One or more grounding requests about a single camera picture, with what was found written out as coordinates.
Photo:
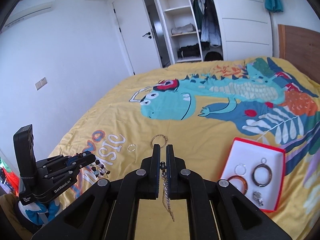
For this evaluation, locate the yellow dinosaur print bedspread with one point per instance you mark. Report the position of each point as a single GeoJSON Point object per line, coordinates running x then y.
{"type": "Point", "coordinates": [201, 107]}

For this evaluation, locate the white open wardrobe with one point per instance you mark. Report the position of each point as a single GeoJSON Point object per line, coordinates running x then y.
{"type": "Point", "coordinates": [236, 29]}

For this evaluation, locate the hanging grey jacket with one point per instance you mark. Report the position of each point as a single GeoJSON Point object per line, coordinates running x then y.
{"type": "Point", "coordinates": [207, 22]}

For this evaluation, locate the amber orange bangle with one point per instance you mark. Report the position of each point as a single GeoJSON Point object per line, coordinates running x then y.
{"type": "Point", "coordinates": [239, 182]}

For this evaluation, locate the white bedroom door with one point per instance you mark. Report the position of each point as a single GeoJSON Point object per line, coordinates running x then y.
{"type": "Point", "coordinates": [133, 20]}

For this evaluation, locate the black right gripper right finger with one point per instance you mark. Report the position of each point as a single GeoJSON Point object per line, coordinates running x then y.
{"type": "Point", "coordinates": [217, 210]}

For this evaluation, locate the white wall switch plate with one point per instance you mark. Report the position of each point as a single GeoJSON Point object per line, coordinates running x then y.
{"type": "Point", "coordinates": [41, 83]}

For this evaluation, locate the red white jewelry box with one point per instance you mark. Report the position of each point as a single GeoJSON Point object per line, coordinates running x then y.
{"type": "Point", "coordinates": [245, 155]}

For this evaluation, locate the folded black clothes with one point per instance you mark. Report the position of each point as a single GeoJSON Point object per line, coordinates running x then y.
{"type": "Point", "coordinates": [189, 51]}

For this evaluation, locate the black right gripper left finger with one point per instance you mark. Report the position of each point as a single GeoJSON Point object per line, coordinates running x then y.
{"type": "Point", "coordinates": [108, 209]}

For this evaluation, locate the brown wooden headboard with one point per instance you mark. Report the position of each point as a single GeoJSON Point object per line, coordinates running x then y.
{"type": "Point", "coordinates": [301, 47]}

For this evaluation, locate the silver charm pendant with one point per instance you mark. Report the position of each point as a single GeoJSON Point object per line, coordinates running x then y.
{"type": "Point", "coordinates": [257, 196]}

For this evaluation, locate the folded beige clothes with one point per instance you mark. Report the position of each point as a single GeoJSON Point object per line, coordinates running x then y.
{"type": "Point", "coordinates": [184, 29]}

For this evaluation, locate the thin gold bangle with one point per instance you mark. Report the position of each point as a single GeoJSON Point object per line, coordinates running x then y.
{"type": "Point", "coordinates": [159, 139]}

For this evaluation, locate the dark tortoiseshell bangle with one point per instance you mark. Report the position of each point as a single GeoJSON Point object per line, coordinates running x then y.
{"type": "Point", "coordinates": [261, 175]}

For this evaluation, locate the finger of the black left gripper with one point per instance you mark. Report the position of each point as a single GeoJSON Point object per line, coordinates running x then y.
{"type": "Point", "coordinates": [60, 162]}
{"type": "Point", "coordinates": [61, 174]}

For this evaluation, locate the white air conditioner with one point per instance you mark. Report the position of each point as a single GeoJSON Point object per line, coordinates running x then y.
{"type": "Point", "coordinates": [26, 9]}

